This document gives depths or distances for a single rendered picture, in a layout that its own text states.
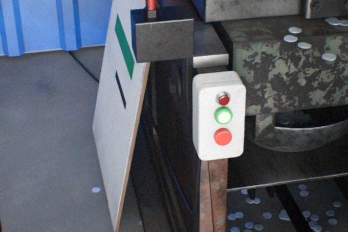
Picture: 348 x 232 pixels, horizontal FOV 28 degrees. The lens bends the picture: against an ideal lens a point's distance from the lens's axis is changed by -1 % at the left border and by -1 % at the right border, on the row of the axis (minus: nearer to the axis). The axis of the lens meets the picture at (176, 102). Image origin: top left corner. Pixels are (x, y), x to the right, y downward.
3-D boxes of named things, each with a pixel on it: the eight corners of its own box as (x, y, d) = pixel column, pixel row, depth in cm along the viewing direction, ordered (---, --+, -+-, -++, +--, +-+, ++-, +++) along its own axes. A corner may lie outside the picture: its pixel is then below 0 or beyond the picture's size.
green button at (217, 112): (232, 124, 110) (233, 108, 108) (215, 126, 109) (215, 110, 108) (230, 119, 111) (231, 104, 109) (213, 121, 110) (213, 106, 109)
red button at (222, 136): (232, 145, 112) (232, 130, 110) (215, 147, 111) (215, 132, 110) (230, 141, 113) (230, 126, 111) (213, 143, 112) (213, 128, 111)
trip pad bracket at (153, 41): (196, 118, 120) (196, 12, 110) (139, 124, 119) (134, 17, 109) (188, 100, 125) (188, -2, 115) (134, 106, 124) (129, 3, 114)
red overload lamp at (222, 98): (231, 106, 108) (232, 93, 107) (216, 108, 108) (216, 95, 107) (230, 103, 109) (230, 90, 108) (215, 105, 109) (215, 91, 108)
